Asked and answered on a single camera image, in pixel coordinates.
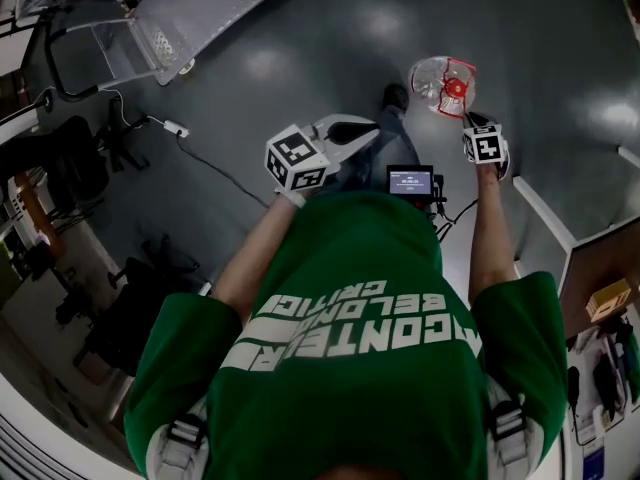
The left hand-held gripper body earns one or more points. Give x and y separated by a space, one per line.
297 160

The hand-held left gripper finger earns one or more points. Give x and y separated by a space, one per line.
350 122
352 143

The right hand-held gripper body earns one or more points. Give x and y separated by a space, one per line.
487 145

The clear water jug red cap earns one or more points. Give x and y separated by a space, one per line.
435 80

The grey platform trolley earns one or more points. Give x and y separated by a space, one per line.
200 13

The person's left forearm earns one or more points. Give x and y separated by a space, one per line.
255 258

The person's right forearm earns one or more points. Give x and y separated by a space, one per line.
492 233

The blue jeans leg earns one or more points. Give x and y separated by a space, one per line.
395 138

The black shoe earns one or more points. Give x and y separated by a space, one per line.
396 97

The small black monitor screen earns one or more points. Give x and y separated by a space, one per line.
410 182

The white power strip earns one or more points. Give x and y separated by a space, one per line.
176 128

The dark brown table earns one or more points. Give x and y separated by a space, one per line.
600 258

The green shirt person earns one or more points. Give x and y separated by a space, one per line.
350 343

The small wooden box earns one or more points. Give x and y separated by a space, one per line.
609 302

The black office chair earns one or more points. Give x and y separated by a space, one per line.
60 158
130 308

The white storage shelf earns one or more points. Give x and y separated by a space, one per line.
605 393

